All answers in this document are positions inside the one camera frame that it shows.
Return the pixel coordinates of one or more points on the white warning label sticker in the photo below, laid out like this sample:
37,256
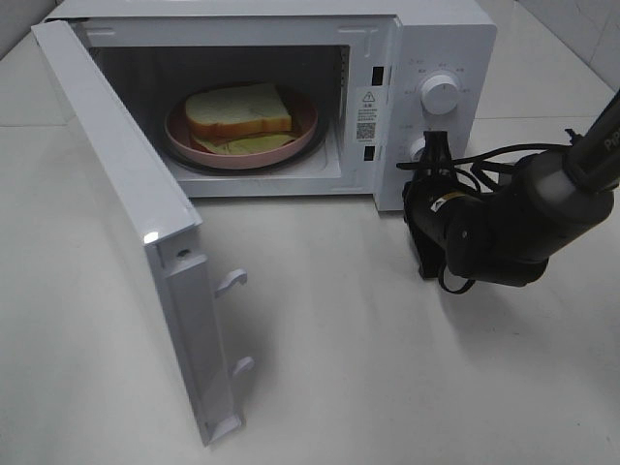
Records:
369,104

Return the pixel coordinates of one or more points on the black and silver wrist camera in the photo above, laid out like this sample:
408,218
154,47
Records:
435,249

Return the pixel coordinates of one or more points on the glass microwave turntable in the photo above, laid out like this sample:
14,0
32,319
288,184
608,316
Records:
319,140

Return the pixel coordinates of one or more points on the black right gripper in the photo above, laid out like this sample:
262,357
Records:
440,197

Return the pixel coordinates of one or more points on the white round knob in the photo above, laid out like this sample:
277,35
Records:
439,94
416,149

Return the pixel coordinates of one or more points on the pink round plate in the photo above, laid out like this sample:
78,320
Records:
242,127

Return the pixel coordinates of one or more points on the white microwave door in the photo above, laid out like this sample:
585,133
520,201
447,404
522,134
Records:
153,228

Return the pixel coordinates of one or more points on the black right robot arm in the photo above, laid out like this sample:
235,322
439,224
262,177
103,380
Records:
499,216

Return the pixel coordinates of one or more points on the white bread sandwich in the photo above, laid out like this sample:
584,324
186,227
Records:
239,120

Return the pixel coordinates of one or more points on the white microwave oven body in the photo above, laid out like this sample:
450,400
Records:
154,53

